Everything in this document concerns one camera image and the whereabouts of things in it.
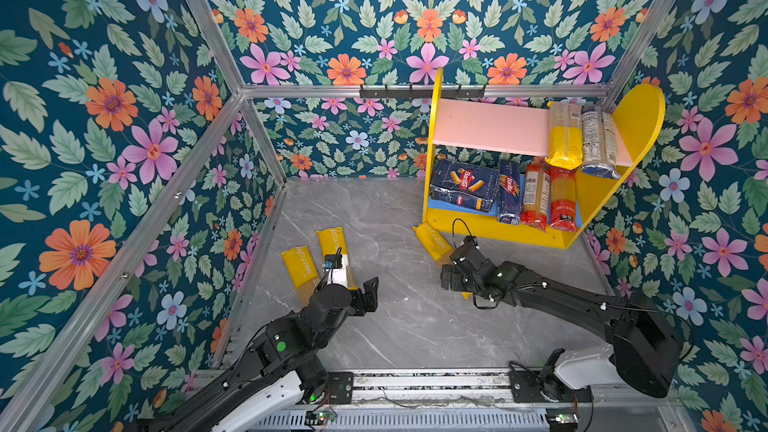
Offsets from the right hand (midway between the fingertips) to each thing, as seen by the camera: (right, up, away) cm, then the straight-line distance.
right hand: (452, 275), depth 85 cm
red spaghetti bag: (+35, +22, +6) cm, 42 cm away
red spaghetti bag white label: (+27, +23, +6) cm, 36 cm away
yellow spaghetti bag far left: (-46, 0, +6) cm, 46 cm away
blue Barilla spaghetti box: (+19, +23, +6) cm, 30 cm away
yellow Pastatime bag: (-3, +7, +13) cm, 15 cm away
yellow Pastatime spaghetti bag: (-38, +8, +14) cm, 42 cm away
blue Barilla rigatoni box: (+5, +26, +6) cm, 27 cm away
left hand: (-22, +3, -15) cm, 27 cm away
